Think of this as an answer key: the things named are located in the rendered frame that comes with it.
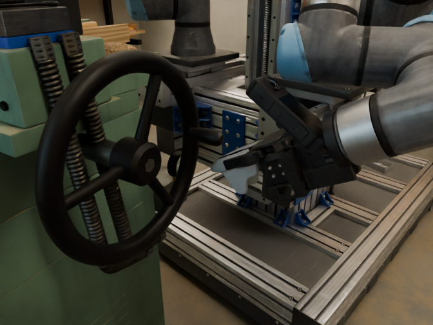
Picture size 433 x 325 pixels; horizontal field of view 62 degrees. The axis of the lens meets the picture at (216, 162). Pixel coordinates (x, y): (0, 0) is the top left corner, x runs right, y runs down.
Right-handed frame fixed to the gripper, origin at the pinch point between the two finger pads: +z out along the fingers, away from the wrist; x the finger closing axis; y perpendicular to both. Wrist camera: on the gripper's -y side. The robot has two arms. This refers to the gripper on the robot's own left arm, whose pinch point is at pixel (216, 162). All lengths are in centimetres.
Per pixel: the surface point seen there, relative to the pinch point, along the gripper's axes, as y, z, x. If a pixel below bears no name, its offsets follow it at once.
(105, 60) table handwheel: -17.7, -3.8, -14.5
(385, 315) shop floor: 82, 13, 63
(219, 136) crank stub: -3.6, -2.7, 0.0
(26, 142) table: -13.8, 8.3, -20.7
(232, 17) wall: -80, 149, 310
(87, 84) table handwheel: -15.8, -3.4, -17.8
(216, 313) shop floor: 57, 56, 33
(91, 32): -33.0, 26.1, 12.9
